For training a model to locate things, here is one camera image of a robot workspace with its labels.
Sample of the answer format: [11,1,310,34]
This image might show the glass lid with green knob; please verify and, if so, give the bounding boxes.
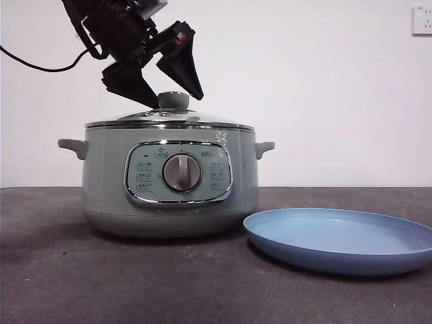
[84,91,254,131]

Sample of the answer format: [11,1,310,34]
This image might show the pale green electric steamer pot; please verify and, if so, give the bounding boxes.
[57,127,276,240]

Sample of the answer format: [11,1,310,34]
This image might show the blue round plate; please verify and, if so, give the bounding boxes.
[242,207,432,276]

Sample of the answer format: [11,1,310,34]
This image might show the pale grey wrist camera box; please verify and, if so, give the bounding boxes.
[140,0,169,17]

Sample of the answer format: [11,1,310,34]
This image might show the black cable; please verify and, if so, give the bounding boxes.
[0,45,102,72]

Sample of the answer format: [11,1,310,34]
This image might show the white wall socket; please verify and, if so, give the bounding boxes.
[411,5,432,36]

